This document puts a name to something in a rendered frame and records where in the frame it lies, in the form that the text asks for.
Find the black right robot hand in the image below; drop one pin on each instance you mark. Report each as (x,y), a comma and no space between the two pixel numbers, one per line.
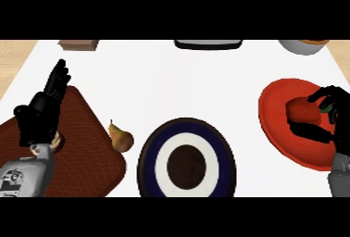
(339,106)

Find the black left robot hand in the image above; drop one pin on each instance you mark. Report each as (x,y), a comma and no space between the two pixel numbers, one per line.
(38,114)

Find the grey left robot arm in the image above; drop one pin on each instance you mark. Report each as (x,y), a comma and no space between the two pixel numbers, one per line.
(26,174)

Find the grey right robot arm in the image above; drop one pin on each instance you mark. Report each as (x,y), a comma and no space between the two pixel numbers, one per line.
(339,176)

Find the red plate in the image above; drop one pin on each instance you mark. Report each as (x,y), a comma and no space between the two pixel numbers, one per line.
(282,129)

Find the grey bowl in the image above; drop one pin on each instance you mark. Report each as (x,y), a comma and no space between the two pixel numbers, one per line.
(303,46)

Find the blue and white bowl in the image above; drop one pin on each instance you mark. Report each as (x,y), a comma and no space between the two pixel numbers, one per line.
(186,160)

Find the small round object under hand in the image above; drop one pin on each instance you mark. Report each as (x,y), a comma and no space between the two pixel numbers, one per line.
(57,142)

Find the brown woven placemat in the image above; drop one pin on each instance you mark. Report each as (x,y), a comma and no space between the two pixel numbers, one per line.
(85,154)

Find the yellow-brown pear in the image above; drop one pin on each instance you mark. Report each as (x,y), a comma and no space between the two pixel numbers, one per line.
(119,139)

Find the brown wooden box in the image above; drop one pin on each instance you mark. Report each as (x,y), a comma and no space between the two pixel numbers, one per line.
(78,44)

